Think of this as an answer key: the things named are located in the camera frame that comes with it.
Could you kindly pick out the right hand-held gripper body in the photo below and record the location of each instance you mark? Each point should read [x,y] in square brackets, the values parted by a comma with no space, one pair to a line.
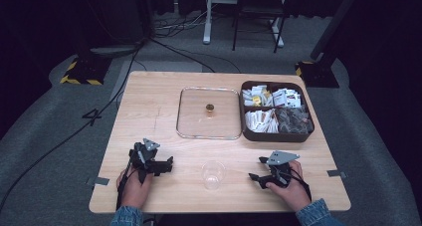
[280,171]

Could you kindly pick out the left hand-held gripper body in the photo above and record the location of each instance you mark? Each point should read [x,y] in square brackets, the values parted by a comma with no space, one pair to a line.
[142,156]

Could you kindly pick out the person's right hand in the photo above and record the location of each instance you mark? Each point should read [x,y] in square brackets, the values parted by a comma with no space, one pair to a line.
[293,192]

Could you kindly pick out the person's left hand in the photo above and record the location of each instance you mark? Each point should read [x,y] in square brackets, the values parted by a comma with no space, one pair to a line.
[132,192]

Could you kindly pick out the brown divided box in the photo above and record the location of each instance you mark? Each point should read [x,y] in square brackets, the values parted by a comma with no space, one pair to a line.
[275,138]

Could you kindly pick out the pile of white stick packets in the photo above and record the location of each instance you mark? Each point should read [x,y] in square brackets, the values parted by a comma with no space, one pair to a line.
[262,121]

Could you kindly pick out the clear plastic cup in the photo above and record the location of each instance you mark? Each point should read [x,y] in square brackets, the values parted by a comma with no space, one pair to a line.
[213,174]

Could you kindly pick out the grey tape piece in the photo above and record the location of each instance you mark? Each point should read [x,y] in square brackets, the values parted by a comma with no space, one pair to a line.
[336,173]
[99,180]

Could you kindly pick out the pile of grey dark packets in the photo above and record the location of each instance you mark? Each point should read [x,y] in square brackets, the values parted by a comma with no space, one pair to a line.
[295,121]

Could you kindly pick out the clear square lid gold knob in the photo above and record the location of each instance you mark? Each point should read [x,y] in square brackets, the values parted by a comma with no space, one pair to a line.
[209,119]

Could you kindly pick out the pile of white yellow packets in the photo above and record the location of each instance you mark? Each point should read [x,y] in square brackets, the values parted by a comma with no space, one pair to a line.
[255,96]

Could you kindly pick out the pile of white red-print packets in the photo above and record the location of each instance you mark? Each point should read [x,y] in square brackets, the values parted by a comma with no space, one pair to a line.
[287,98]

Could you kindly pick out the black yellow striped stand base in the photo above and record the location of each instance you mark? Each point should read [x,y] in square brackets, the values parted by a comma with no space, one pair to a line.
[318,75]
[88,70]

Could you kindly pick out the black metal stand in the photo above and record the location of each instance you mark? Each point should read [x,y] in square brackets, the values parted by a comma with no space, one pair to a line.
[257,10]

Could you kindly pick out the dark slanted stand pole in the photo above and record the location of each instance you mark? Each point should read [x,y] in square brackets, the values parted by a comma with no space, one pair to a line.
[335,20]

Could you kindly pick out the white desk frame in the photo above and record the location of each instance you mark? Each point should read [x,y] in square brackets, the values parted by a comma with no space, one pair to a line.
[208,17]

